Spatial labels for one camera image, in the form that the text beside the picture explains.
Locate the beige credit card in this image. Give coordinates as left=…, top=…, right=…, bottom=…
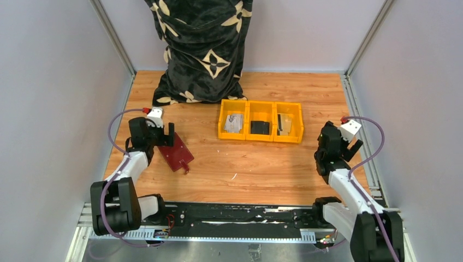
left=277, top=114, right=294, bottom=136

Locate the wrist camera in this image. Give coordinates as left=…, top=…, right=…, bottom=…
left=147, top=107, right=164, bottom=128
left=338, top=120, right=362, bottom=143

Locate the black floral blanket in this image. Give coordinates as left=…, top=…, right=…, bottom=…
left=146, top=0, right=253, bottom=106

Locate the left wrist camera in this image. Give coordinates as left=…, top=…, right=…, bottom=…
left=147, top=107, right=164, bottom=128

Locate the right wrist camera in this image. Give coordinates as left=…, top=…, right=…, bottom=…
left=338, top=120, right=362, bottom=143

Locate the black credit card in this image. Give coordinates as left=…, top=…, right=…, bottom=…
left=250, top=121, right=271, bottom=135

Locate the red leather card holder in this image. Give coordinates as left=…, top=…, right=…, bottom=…
left=158, top=132, right=194, bottom=174

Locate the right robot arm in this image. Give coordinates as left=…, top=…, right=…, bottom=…
left=311, top=116, right=406, bottom=261

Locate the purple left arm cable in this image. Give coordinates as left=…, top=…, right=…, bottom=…
left=99, top=108, right=163, bottom=249

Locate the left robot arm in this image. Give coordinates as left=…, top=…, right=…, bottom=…
left=90, top=117, right=175, bottom=236

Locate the yellow three-compartment bin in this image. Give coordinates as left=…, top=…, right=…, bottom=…
left=217, top=99, right=304, bottom=144

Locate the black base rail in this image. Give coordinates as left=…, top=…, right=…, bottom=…
left=139, top=201, right=349, bottom=243

